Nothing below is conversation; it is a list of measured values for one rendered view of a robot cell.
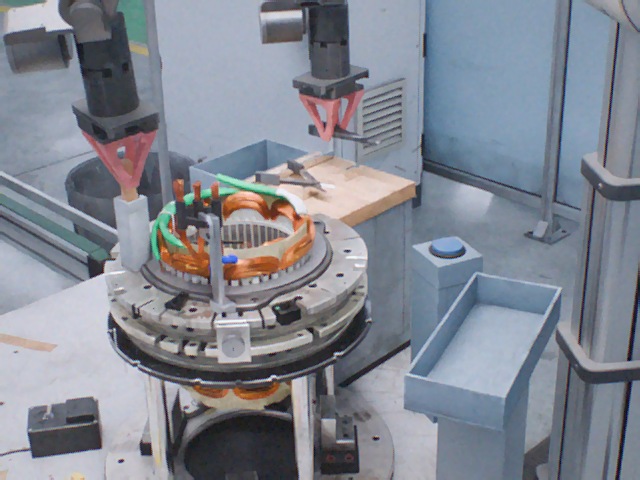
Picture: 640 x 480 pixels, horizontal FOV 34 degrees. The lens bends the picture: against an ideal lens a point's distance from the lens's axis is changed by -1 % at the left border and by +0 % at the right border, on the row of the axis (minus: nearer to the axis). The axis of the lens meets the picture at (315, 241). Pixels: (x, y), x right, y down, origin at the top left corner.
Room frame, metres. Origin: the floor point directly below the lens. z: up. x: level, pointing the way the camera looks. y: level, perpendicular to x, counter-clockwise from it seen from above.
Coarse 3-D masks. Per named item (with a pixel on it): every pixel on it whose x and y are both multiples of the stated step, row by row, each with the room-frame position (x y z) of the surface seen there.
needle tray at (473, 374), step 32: (480, 288) 1.12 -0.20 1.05; (512, 288) 1.11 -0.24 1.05; (544, 288) 1.09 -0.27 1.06; (448, 320) 1.03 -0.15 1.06; (480, 320) 1.08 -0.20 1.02; (512, 320) 1.08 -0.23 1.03; (544, 320) 1.01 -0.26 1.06; (448, 352) 1.01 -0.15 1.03; (480, 352) 1.01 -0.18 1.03; (512, 352) 1.01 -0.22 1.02; (416, 384) 0.90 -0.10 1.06; (448, 384) 0.89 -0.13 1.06; (480, 384) 0.94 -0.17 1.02; (512, 384) 0.89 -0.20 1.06; (448, 416) 0.89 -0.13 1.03; (480, 416) 0.87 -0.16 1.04; (512, 416) 0.95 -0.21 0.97; (448, 448) 0.96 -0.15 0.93; (480, 448) 0.94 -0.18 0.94; (512, 448) 0.96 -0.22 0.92
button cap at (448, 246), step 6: (438, 240) 1.26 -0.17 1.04; (444, 240) 1.26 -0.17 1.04; (450, 240) 1.26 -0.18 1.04; (456, 240) 1.26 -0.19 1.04; (438, 246) 1.24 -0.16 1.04; (444, 246) 1.24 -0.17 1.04; (450, 246) 1.24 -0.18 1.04; (456, 246) 1.24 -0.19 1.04; (438, 252) 1.24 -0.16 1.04; (444, 252) 1.23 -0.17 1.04; (450, 252) 1.23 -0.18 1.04; (456, 252) 1.24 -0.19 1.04
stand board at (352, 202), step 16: (336, 160) 1.52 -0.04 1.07; (320, 176) 1.45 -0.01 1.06; (336, 176) 1.45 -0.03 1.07; (368, 176) 1.45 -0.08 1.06; (384, 176) 1.44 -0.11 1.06; (320, 192) 1.39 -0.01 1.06; (336, 192) 1.39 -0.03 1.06; (352, 192) 1.39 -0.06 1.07; (368, 192) 1.39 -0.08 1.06; (384, 192) 1.38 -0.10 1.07; (400, 192) 1.39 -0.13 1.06; (320, 208) 1.33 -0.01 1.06; (336, 208) 1.33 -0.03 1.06; (352, 208) 1.33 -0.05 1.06; (368, 208) 1.34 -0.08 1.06; (384, 208) 1.37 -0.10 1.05; (352, 224) 1.32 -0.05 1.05
